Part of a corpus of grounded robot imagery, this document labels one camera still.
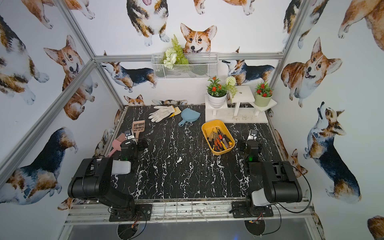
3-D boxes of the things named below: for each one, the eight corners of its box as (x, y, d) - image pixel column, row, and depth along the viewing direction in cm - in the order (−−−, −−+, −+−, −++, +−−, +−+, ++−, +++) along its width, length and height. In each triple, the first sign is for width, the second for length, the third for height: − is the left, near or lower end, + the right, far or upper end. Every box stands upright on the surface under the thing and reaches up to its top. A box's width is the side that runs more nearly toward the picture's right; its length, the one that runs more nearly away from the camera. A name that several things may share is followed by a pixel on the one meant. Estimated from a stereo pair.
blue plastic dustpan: (179, 126, 111) (178, 124, 109) (181, 110, 121) (180, 108, 119) (200, 126, 111) (200, 123, 109) (200, 110, 121) (200, 108, 119)
